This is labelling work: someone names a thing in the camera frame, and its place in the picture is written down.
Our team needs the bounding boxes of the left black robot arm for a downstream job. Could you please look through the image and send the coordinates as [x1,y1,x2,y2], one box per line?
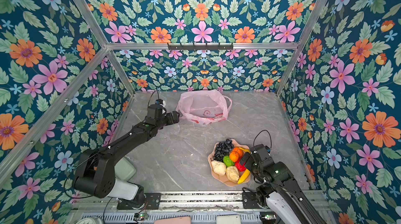
[72,104,180,201]

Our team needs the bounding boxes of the green rectangular container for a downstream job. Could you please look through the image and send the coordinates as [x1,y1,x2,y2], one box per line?
[114,157,136,181]

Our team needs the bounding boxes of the pale round fake fruit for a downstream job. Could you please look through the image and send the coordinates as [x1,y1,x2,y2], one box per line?
[211,160,227,176]

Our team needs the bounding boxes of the white box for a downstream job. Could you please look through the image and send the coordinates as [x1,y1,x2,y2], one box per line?
[216,215,241,224]

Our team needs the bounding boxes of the black hook rail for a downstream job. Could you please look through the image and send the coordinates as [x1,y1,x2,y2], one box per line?
[167,43,234,51]

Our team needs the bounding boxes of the dark purple fake grapes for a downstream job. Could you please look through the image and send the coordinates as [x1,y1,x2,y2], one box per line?
[213,139,234,162]

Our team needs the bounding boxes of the green fake custard apple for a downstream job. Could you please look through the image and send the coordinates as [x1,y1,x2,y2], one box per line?
[223,156,235,167]

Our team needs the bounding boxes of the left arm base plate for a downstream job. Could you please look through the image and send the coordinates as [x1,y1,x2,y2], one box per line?
[117,193,162,210]

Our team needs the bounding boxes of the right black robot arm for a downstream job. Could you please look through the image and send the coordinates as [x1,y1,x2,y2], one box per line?
[240,144,325,224]

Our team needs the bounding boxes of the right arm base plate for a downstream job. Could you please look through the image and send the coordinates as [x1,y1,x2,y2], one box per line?
[241,188,265,209]

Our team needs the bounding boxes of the pink plastic bag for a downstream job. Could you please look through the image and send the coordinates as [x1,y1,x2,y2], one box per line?
[176,90,232,125]

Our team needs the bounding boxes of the white clock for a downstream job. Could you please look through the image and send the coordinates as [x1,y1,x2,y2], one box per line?
[76,216,104,224]

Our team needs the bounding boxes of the orange fake fruit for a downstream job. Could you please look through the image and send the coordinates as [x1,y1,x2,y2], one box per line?
[232,147,244,158]
[229,151,241,163]

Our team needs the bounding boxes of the beige fake potato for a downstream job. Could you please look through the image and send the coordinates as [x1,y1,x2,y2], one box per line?
[226,166,240,183]

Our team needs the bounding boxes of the yellow fake banana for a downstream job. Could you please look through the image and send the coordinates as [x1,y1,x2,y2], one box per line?
[237,148,250,184]

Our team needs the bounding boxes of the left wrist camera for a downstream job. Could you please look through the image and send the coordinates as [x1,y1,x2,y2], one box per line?
[155,99,167,107]

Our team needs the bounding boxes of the pink flower-shaped plate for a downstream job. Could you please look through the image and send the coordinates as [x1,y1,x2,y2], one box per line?
[207,139,251,187]

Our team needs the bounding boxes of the red fake fruit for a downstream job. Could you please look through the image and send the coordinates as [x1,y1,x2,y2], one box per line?
[235,160,246,172]

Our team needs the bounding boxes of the pink phone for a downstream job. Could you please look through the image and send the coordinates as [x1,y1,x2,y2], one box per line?
[154,216,191,224]

